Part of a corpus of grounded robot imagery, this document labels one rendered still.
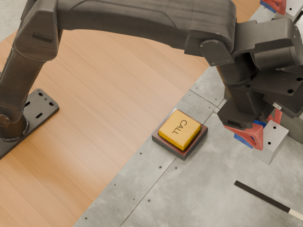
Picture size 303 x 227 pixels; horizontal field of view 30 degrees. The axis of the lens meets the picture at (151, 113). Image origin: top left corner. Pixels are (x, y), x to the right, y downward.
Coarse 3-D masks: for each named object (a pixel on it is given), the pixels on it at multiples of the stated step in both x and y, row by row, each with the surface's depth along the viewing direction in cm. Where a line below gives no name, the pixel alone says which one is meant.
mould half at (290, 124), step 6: (300, 18) 114; (300, 24) 114; (300, 30) 113; (228, 96) 115; (282, 114) 107; (282, 120) 108; (288, 120) 107; (294, 120) 105; (300, 120) 104; (282, 126) 110; (288, 126) 108; (294, 126) 107; (300, 126) 106; (288, 132) 110; (294, 132) 109; (300, 132) 107; (294, 138) 110; (300, 138) 109
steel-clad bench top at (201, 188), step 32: (192, 96) 117; (224, 128) 113; (160, 160) 110; (192, 160) 110; (224, 160) 109; (256, 160) 109; (288, 160) 109; (128, 192) 107; (160, 192) 107; (192, 192) 106; (224, 192) 106; (288, 192) 105; (96, 224) 104; (128, 224) 104; (160, 224) 103; (192, 224) 103; (224, 224) 103; (256, 224) 103; (288, 224) 102
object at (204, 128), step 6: (186, 114) 112; (204, 126) 111; (156, 132) 111; (156, 138) 110; (162, 138) 110; (198, 138) 110; (168, 144) 109; (192, 144) 109; (180, 150) 108; (186, 150) 108
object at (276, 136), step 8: (216, 112) 99; (256, 120) 97; (264, 128) 94; (272, 128) 94; (280, 128) 94; (240, 136) 96; (264, 136) 94; (272, 136) 94; (280, 136) 93; (248, 144) 96; (264, 144) 93; (272, 144) 93; (280, 144) 94; (256, 152) 96; (264, 152) 94; (272, 152) 92; (264, 160) 96
